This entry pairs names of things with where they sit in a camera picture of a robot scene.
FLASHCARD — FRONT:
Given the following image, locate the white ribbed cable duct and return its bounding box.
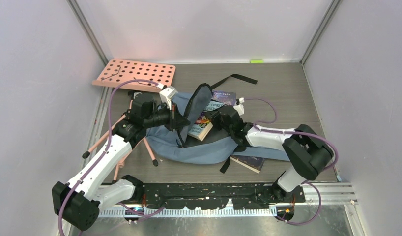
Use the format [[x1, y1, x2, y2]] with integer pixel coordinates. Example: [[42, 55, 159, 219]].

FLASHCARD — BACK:
[[99, 206, 277, 218]]

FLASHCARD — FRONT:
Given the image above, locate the blue student backpack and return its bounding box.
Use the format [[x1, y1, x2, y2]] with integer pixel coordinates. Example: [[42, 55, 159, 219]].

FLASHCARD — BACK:
[[146, 79, 288, 165]]

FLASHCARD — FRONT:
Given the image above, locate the pink perforated music stand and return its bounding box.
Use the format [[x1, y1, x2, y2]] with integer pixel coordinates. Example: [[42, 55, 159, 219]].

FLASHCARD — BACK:
[[82, 59, 176, 181]]

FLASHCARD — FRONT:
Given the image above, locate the purple paperback book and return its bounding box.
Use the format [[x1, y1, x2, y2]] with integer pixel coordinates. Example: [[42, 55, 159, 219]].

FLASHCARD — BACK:
[[211, 90, 237, 106]]

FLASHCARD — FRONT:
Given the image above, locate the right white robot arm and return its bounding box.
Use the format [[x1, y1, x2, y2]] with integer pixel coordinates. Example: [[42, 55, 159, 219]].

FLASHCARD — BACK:
[[205, 105, 338, 202]]

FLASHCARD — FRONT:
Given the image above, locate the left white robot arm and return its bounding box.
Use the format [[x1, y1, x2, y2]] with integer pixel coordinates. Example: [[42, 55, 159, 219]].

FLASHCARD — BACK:
[[51, 94, 190, 234]]

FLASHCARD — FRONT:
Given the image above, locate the light blue storey book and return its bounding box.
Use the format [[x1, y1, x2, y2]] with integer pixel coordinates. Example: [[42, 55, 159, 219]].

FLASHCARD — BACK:
[[188, 100, 224, 141]]

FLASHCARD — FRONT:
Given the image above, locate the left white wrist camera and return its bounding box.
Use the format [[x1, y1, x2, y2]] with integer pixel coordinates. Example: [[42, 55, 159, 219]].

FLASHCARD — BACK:
[[158, 85, 178, 110]]

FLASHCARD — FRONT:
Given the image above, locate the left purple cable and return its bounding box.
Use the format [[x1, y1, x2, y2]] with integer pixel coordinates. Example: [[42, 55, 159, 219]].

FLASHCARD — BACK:
[[57, 79, 171, 236]]

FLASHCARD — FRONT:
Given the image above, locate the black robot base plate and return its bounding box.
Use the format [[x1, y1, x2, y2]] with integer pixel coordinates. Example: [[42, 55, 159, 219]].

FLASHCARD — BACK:
[[122, 182, 305, 210]]

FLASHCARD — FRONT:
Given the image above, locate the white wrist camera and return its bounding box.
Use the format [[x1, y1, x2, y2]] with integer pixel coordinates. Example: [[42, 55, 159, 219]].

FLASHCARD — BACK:
[[158, 85, 178, 110], [233, 97, 245, 116]]

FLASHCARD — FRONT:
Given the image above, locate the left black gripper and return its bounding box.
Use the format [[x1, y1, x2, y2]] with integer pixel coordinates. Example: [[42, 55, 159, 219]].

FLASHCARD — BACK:
[[144, 100, 190, 131]]

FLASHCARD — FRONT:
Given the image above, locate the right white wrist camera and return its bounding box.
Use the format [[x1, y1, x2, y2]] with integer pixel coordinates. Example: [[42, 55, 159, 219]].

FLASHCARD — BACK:
[[233, 97, 245, 116]]

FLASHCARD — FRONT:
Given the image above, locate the dark paperback book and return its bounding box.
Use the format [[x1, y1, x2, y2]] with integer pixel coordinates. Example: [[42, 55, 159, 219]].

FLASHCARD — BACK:
[[230, 156, 265, 174]]

